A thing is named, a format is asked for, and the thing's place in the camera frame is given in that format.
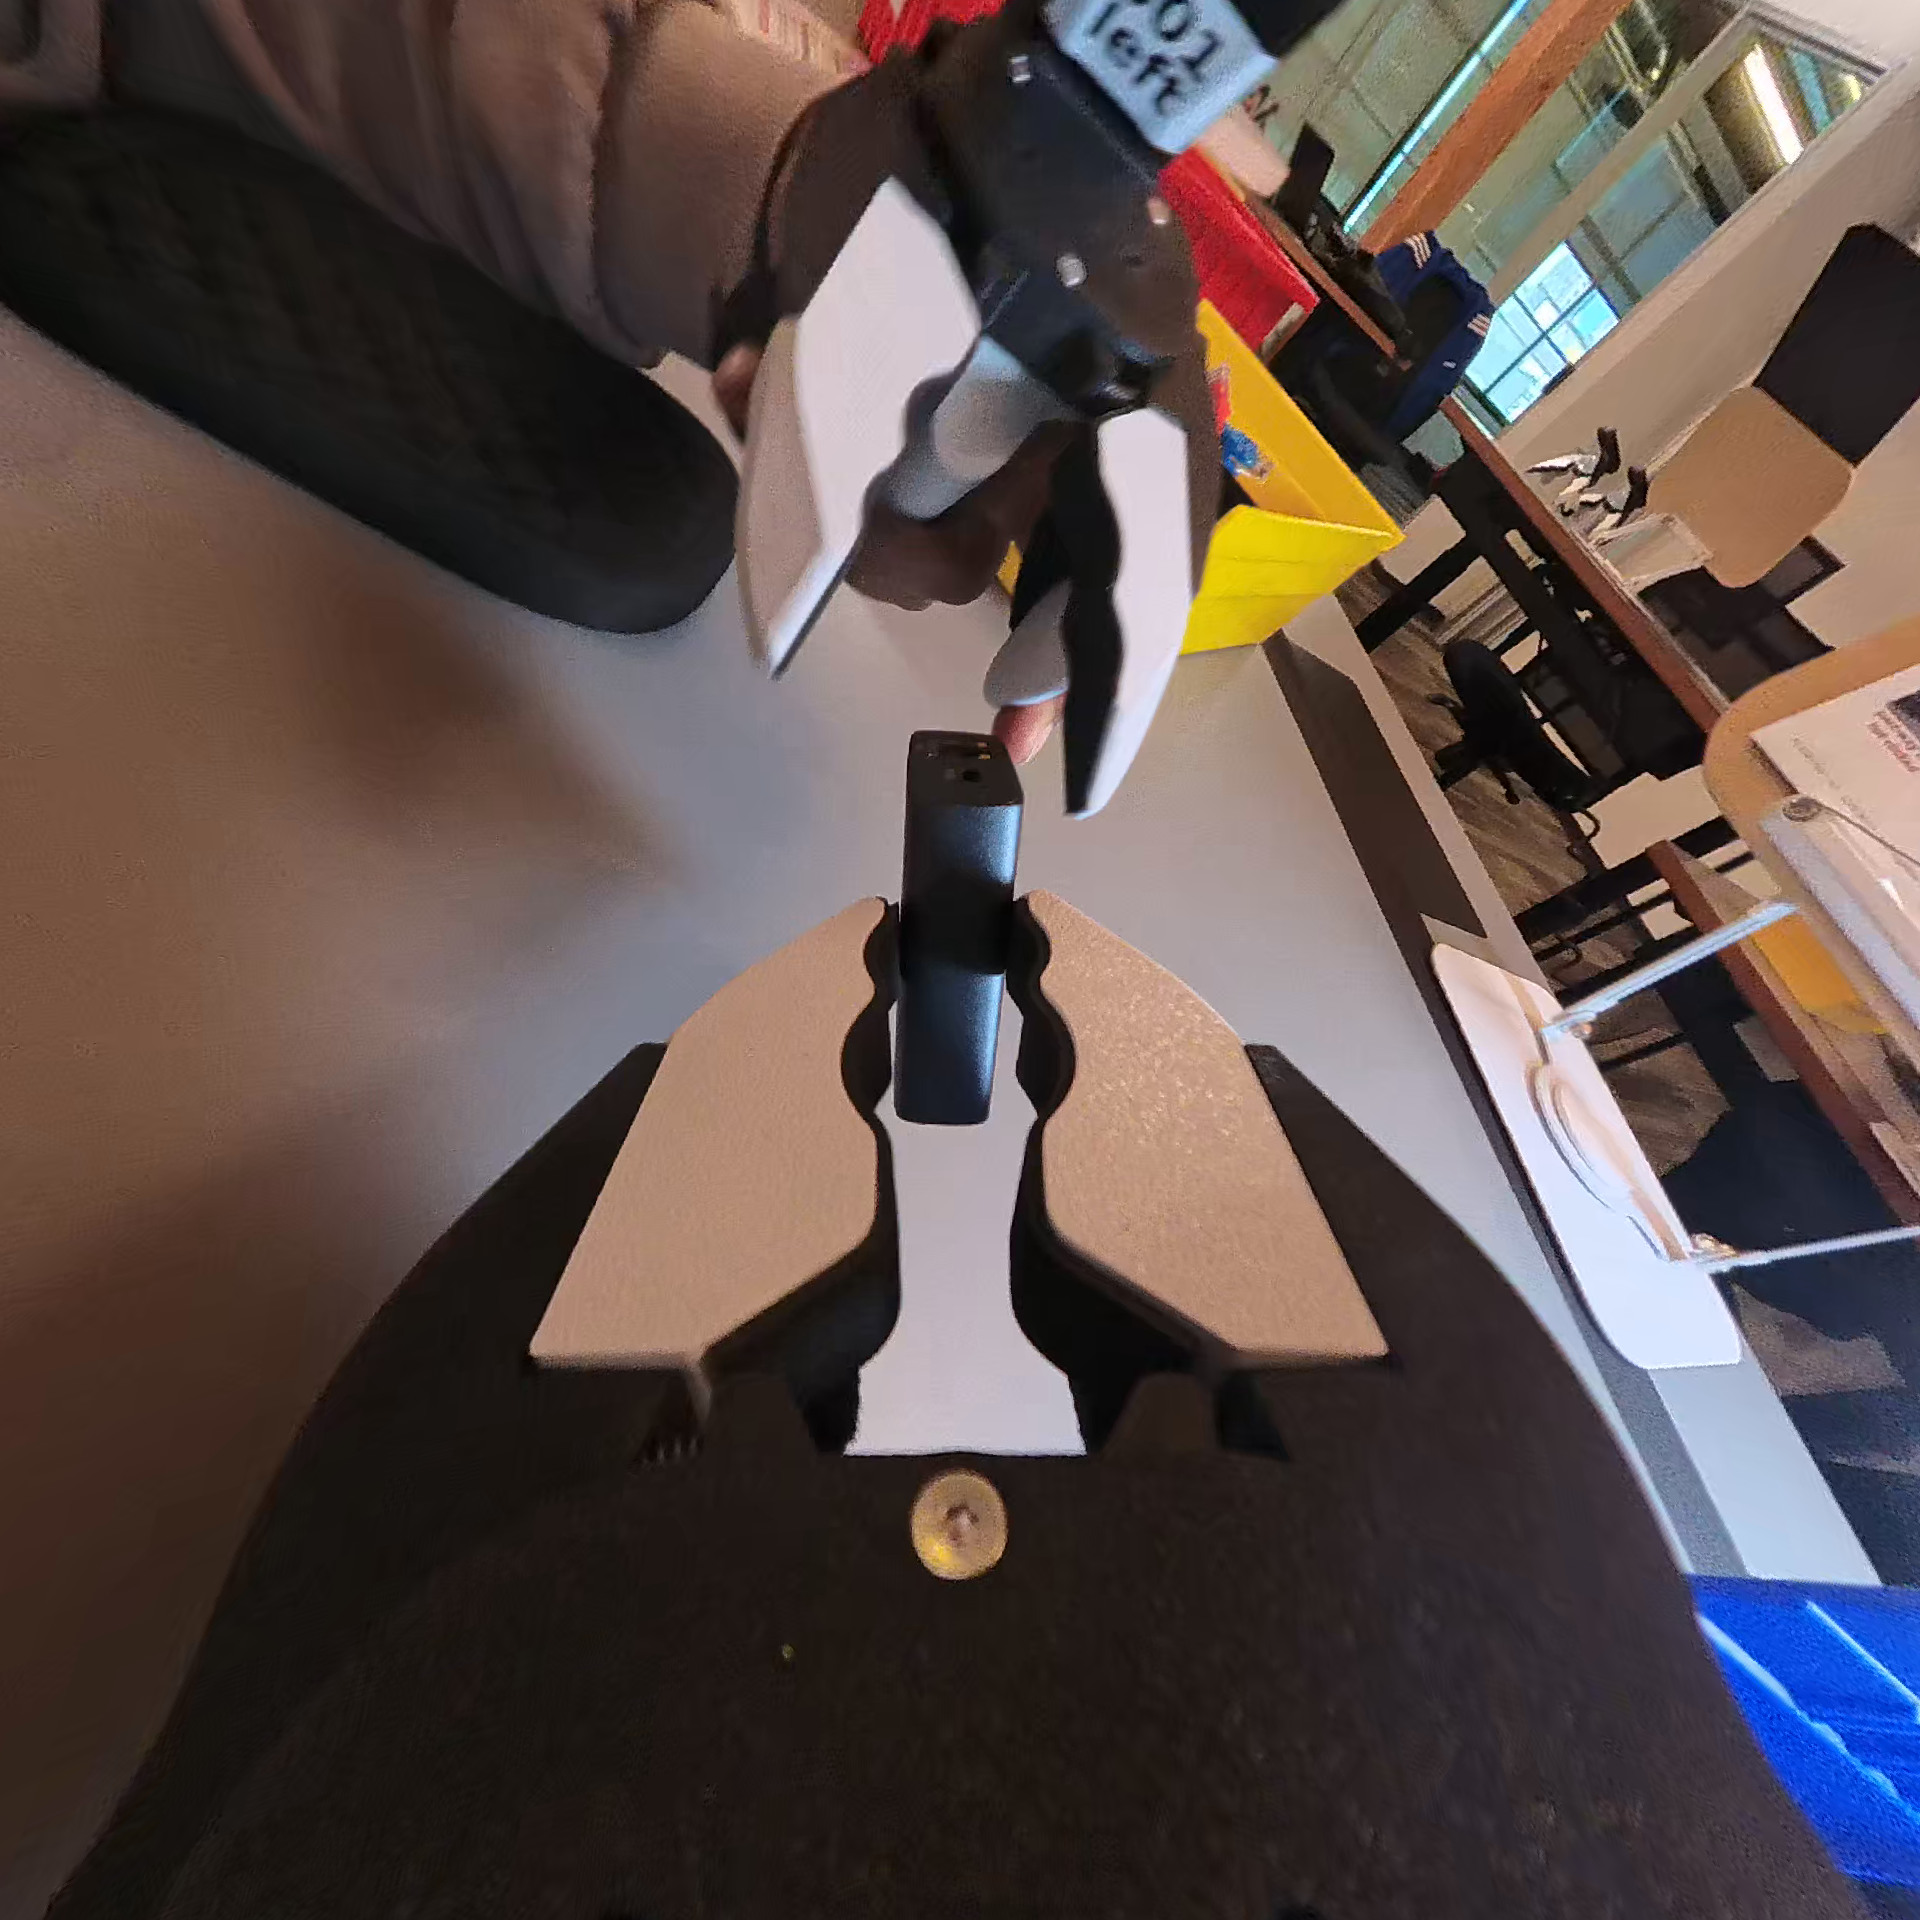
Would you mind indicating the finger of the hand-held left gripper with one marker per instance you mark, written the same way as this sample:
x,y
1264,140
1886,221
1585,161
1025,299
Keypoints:
x,y
1149,601
849,404

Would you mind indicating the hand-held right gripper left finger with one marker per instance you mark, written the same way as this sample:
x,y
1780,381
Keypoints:
x,y
721,1171

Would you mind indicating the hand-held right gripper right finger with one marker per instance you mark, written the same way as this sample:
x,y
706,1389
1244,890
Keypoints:
x,y
1184,1171

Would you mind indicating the black port adapter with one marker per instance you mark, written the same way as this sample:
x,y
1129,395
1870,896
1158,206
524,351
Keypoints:
x,y
952,901

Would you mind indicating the person's left forearm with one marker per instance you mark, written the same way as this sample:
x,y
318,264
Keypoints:
x,y
600,151

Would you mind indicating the person's left hand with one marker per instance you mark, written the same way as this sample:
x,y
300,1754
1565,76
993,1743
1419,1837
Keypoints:
x,y
945,562

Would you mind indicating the yellow plastic bin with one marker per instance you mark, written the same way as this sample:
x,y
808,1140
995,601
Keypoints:
x,y
1291,571

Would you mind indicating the black office chair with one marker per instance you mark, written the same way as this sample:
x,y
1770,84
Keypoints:
x,y
1508,720

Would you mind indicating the blue striped jacket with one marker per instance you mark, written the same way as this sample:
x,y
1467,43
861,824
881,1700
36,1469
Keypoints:
x,y
1432,323

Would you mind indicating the white desk lamp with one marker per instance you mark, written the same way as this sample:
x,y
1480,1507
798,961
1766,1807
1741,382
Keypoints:
x,y
1605,1200

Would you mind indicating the wooden table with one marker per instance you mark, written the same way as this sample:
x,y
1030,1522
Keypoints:
x,y
1591,554

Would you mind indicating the beige chair with black back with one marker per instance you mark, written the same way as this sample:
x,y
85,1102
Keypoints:
x,y
1754,480

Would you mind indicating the blue plastic bin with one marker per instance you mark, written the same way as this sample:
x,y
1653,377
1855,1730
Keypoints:
x,y
1823,1710

